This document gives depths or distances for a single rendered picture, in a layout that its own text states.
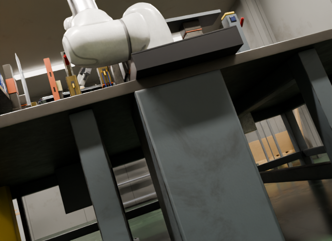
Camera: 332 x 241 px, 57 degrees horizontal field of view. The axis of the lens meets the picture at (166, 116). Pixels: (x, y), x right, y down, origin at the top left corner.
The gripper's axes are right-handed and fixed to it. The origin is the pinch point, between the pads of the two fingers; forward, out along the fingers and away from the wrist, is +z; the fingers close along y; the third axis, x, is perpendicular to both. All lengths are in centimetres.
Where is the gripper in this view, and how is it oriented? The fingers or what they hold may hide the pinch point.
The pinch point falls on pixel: (79, 83)
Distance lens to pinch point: 198.0
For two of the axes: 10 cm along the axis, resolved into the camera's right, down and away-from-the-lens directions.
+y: 4.6, 1.1, -8.8
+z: -3.8, 9.2, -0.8
